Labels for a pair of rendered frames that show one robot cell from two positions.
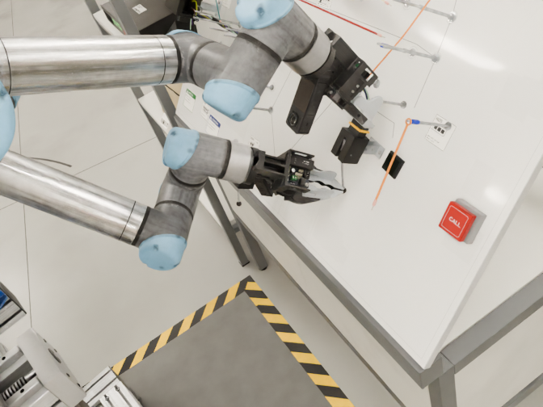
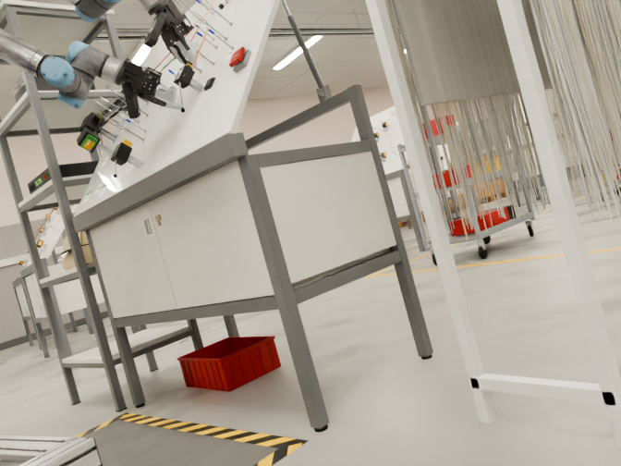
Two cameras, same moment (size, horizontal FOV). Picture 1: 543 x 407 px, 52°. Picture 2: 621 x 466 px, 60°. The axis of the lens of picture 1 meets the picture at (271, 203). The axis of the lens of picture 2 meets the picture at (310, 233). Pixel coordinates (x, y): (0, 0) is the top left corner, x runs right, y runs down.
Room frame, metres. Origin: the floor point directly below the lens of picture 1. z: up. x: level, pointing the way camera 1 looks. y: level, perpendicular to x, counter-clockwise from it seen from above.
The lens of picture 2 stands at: (-0.88, 0.41, 0.57)
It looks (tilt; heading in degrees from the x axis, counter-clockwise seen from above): 1 degrees down; 332
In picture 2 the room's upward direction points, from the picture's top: 15 degrees counter-clockwise
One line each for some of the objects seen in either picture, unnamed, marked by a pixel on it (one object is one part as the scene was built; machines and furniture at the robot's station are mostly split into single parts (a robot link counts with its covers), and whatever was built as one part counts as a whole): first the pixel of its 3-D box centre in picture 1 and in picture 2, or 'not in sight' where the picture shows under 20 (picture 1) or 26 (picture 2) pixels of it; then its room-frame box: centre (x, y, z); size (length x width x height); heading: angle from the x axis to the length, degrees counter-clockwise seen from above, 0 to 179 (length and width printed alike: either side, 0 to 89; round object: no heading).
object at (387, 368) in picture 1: (356, 323); (205, 242); (0.79, -0.09, 0.60); 0.55 x 0.03 x 0.39; 17
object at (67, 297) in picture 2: not in sight; (72, 260); (4.45, 0.05, 0.83); 1.18 x 0.72 x 1.65; 8
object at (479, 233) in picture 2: not in sight; (472, 184); (2.29, -2.80, 0.54); 0.99 x 0.50 x 1.08; 103
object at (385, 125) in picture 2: not in sight; (386, 180); (4.06, -3.33, 0.83); 1.18 x 0.72 x 1.65; 8
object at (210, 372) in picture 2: not in sight; (228, 361); (1.47, -0.26, 0.07); 0.39 x 0.29 x 0.14; 13
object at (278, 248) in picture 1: (254, 211); (130, 264); (1.31, 0.06, 0.60); 0.55 x 0.02 x 0.39; 17
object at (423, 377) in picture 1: (272, 210); (141, 192); (1.04, 0.00, 0.83); 1.18 x 0.05 x 0.06; 17
